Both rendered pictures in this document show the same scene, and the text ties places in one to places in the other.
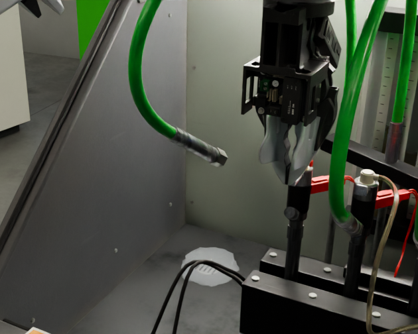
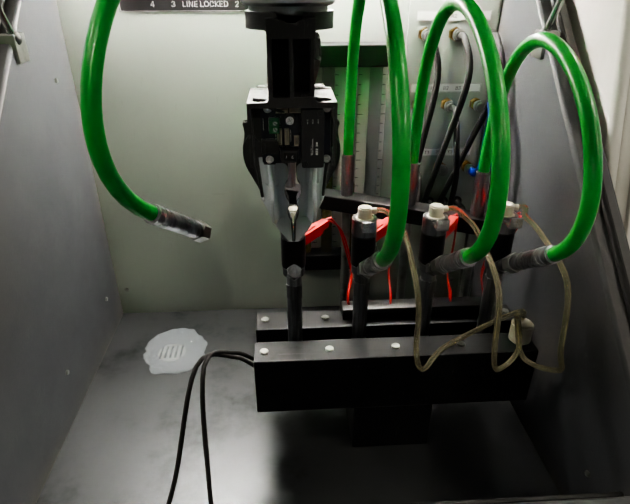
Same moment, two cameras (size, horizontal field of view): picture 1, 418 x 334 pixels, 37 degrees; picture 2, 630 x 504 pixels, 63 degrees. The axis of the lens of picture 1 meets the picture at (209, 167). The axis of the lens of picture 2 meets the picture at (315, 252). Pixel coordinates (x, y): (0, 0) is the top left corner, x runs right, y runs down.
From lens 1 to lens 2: 0.27 m
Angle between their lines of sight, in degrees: 26
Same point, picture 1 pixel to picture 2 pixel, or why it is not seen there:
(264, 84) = (273, 124)
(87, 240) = (35, 375)
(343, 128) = (405, 155)
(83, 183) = (11, 308)
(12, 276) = not seen: outside the picture
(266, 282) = (277, 351)
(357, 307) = (375, 345)
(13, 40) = not seen: outside the picture
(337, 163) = (403, 198)
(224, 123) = (147, 196)
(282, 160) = (285, 214)
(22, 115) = not seen: outside the picture
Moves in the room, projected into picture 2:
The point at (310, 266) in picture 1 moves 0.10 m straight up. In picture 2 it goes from (307, 319) to (307, 251)
